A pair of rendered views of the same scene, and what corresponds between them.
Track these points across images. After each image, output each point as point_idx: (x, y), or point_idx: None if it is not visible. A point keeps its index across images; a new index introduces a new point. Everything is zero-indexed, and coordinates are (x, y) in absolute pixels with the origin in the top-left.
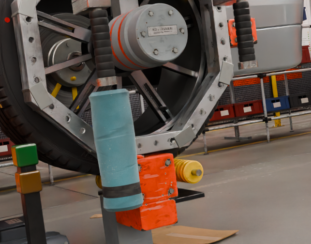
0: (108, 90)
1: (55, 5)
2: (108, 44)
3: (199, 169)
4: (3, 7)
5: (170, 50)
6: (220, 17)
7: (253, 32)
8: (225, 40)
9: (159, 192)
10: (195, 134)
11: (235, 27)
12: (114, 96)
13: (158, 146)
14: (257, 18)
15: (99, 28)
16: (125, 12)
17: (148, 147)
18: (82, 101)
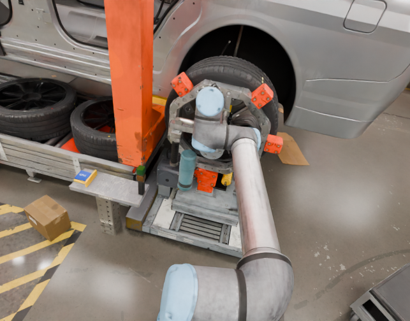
0: (184, 156)
1: (250, 53)
2: (175, 154)
3: (226, 184)
4: (172, 98)
5: (212, 156)
6: (263, 139)
7: (278, 149)
8: (261, 148)
9: (207, 183)
10: (230, 172)
11: None
12: (185, 160)
13: (213, 170)
14: (338, 111)
15: (173, 148)
16: None
17: (208, 169)
18: (233, 109)
